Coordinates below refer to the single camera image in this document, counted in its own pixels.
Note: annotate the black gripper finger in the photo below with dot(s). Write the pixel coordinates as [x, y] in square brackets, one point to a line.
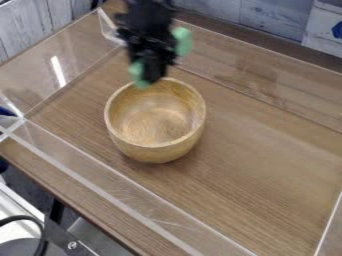
[135, 47]
[154, 68]

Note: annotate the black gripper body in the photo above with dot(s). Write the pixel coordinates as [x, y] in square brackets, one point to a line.
[147, 19]

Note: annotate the brown wooden bowl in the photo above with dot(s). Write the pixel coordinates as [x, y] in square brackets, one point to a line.
[155, 123]

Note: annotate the metal plate with screw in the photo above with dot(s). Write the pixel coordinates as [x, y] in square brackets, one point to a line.
[62, 243]

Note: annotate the green rectangular block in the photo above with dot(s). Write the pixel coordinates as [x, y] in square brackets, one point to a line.
[170, 49]

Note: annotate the clear acrylic corner bracket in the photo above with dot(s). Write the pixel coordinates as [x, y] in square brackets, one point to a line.
[108, 28]

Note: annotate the black table leg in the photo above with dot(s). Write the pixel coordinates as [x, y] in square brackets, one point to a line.
[56, 211]

